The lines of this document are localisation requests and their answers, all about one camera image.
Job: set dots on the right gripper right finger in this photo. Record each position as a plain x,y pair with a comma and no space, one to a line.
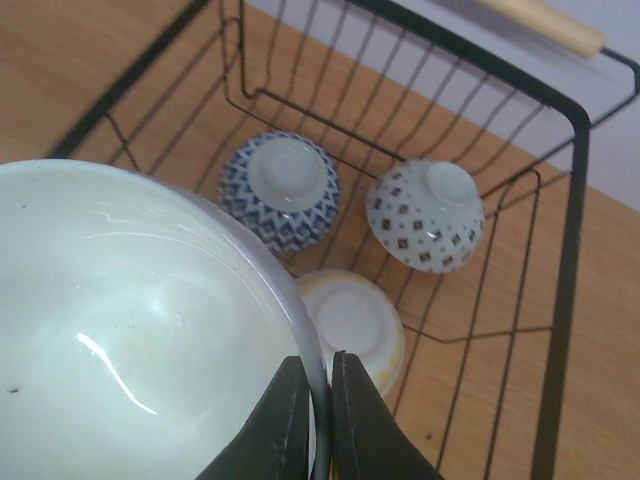
367,443

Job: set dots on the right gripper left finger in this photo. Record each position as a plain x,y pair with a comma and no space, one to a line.
274,441

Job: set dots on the black wire dish rack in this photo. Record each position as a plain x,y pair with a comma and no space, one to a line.
481,387

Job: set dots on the red patterned bowl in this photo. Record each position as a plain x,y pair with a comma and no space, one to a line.
284,188

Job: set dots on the white bowl with brown diamonds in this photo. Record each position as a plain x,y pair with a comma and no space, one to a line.
427,214

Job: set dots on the teal yellow sun bowl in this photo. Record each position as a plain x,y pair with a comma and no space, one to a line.
352,314

